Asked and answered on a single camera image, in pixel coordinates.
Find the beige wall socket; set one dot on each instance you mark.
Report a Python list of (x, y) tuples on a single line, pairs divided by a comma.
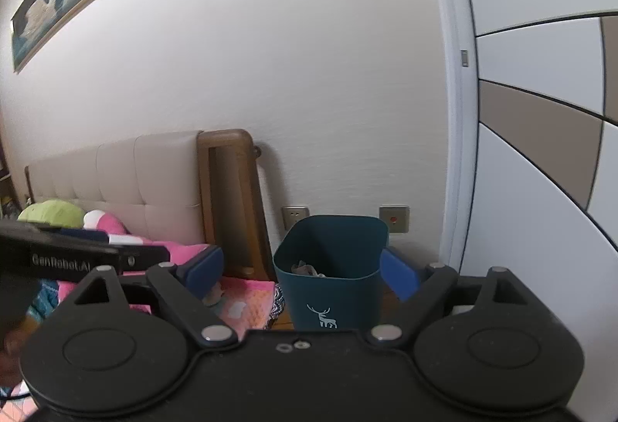
[(295, 213)]

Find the metal bed bumper knob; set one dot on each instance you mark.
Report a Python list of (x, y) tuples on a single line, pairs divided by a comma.
[(258, 150)]

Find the pink plush toy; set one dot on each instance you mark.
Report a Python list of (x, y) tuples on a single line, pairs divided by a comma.
[(113, 224)]

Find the beige wall switch red light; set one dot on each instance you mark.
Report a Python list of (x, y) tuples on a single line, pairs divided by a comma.
[(394, 215)]

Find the teal deer print trash bin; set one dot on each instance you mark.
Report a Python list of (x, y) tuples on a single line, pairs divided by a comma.
[(333, 296)]

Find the pastel printed bedsheet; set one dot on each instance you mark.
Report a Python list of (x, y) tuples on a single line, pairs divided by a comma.
[(251, 296)]

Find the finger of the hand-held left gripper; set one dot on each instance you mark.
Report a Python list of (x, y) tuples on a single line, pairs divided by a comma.
[(79, 235), (72, 260)]

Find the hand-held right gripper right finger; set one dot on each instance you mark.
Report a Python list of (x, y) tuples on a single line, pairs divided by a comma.
[(398, 277)]

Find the teal blanket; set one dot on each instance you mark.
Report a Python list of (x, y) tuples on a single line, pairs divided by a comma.
[(46, 301)]

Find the beige padded headboard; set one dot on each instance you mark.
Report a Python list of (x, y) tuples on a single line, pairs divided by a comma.
[(120, 180)]

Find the green plush toy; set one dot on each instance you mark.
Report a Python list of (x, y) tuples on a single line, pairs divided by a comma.
[(50, 212)]

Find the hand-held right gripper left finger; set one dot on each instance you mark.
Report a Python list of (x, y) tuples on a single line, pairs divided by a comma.
[(205, 273)]

